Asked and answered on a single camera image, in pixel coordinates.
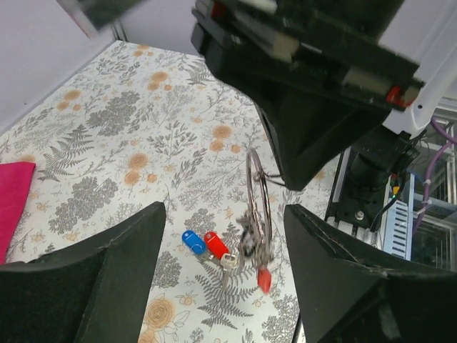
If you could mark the black head silver key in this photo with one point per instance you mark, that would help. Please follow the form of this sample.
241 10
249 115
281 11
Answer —
256 241

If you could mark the blue key tag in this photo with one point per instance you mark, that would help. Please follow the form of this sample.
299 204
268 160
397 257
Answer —
194 242

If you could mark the folded pink cloth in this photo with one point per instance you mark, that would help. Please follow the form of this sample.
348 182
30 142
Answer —
15 185

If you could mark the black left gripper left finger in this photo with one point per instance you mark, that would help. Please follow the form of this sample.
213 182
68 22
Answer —
93 291

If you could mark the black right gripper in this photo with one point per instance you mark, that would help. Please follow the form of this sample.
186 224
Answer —
330 48

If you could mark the large metal keyring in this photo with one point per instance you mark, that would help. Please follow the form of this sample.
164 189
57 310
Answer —
259 208

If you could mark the floral table mat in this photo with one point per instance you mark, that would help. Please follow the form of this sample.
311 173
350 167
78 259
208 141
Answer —
140 125

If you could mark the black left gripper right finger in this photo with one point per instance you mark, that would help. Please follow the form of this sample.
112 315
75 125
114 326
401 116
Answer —
349 291

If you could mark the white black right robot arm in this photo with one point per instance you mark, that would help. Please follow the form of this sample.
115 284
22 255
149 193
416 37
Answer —
425 32

